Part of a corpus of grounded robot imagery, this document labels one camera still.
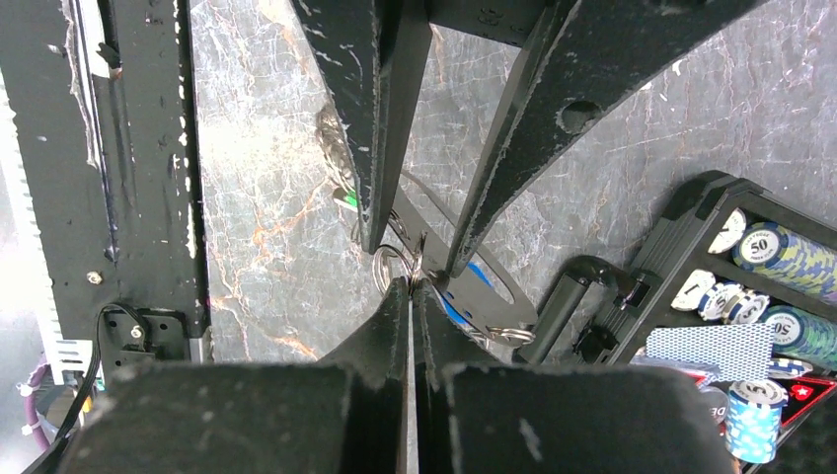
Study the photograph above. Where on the black poker chip case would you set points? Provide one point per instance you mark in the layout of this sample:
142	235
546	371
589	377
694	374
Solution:
725	251

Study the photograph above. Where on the metal keyring with tags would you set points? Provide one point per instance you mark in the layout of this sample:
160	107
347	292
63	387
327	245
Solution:
485	300

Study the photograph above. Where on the white cable duct rail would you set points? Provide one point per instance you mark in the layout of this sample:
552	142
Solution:
29	275

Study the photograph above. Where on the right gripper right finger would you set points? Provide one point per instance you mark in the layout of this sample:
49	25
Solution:
479	415

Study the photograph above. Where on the light blue chip stack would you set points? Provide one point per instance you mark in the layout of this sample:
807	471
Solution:
753	419

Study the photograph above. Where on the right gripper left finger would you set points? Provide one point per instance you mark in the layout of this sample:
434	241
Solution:
344	413

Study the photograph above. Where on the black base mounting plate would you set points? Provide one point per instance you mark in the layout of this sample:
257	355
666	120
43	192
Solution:
105	109

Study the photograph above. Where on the blue playing card deck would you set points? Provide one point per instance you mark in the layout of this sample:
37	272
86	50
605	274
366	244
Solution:
739	352

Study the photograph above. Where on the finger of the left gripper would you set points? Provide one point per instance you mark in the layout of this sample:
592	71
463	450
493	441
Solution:
582	60
371	56

